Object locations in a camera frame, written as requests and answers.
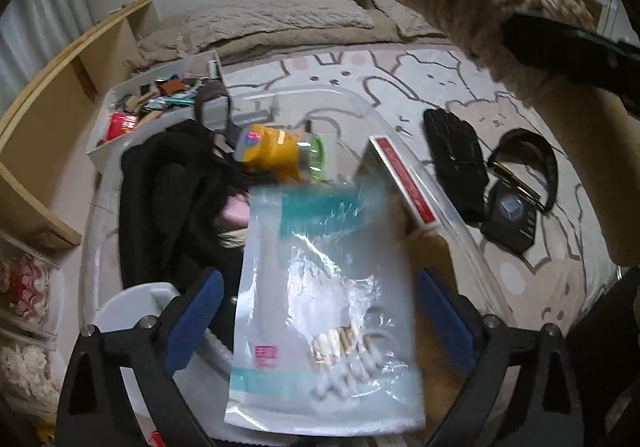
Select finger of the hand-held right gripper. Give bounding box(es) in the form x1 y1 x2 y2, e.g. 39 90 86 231
500 12 640 118

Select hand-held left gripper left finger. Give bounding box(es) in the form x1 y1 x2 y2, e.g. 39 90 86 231
55 269 226 447

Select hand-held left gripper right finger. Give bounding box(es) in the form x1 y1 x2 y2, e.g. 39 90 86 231
415 267 586 447

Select black visor hat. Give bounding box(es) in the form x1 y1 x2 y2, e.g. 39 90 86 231
487 128 558 213

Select black box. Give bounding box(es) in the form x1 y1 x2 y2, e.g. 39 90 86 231
480 162 543 255

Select clear zip bag cotton swabs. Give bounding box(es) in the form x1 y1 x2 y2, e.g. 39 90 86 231
223 180 427 439

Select black glove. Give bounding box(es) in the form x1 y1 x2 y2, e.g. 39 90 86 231
422 108 491 224

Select clear plastic container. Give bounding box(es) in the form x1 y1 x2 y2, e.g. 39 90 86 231
80 82 506 447

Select white toilet paper roll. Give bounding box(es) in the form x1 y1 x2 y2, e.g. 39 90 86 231
92 281 236 447

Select pink cloth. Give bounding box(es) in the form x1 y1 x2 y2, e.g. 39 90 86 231
220 200 251 228

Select black clothing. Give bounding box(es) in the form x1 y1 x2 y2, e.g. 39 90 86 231
119 120 251 293

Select red and white box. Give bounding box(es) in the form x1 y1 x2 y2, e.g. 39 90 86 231
355 134 441 238

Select person's dark clothing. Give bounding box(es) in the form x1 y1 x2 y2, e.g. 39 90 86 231
565 267 640 447

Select jar with red doll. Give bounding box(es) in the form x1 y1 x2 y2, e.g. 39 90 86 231
0 232 66 338

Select jar with white doll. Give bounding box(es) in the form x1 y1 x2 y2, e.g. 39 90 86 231
0 327 63 423

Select yellow bottle green cap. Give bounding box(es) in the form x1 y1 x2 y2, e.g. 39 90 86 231
235 123 328 184

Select white box of small things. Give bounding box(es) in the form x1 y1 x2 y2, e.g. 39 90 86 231
86 50 226 158

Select wooden shelf unit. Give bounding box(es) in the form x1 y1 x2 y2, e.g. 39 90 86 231
0 0 161 248

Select beige futon mattress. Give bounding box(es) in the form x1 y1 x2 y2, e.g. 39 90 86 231
135 24 451 73

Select fluffy beige blanket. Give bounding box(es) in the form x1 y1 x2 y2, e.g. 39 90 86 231
180 0 376 45

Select grey curtain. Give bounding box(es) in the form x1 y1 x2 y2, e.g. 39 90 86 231
0 0 93 113

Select brown bag strap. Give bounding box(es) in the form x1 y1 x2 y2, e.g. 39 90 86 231
194 81 240 153

